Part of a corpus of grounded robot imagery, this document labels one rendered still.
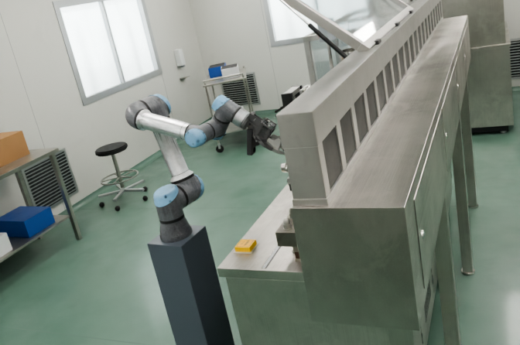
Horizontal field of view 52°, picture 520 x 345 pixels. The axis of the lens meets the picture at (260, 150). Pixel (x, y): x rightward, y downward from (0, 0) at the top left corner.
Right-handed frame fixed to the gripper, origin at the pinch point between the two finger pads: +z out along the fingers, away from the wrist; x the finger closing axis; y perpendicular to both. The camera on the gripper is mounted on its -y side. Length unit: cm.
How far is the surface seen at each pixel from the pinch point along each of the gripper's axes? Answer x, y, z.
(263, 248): -16.6, -33.6, 15.5
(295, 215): -91, 38, 20
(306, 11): -21, 59, -15
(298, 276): -33, -22, 32
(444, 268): 6, -6, 80
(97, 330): 27, -203, -46
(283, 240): -26.6, -17.1, 20.5
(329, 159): -82, 50, 19
